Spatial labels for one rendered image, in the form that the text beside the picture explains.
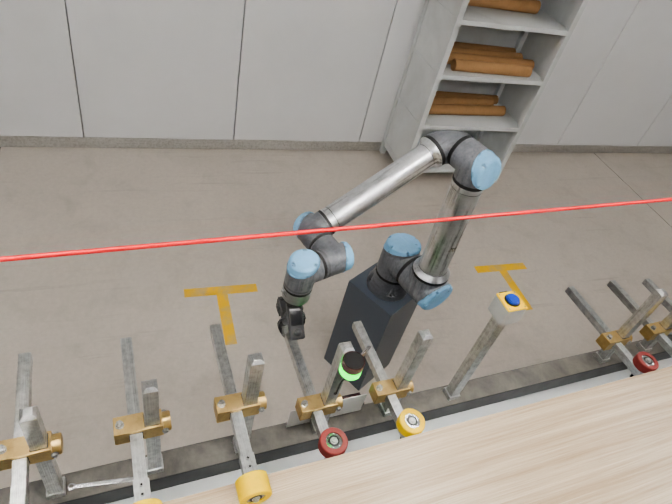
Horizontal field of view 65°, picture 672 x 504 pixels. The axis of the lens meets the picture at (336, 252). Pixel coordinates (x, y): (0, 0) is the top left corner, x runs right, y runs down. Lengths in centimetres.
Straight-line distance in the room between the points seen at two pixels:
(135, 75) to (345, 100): 146
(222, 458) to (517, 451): 87
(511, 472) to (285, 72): 295
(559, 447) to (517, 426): 13
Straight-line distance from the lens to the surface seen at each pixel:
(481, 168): 174
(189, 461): 171
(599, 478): 185
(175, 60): 370
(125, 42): 366
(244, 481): 139
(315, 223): 166
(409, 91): 402
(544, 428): 183
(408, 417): 164
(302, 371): 169
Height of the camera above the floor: 225
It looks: 42 degrees down
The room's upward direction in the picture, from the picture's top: 16 degrees clockwise
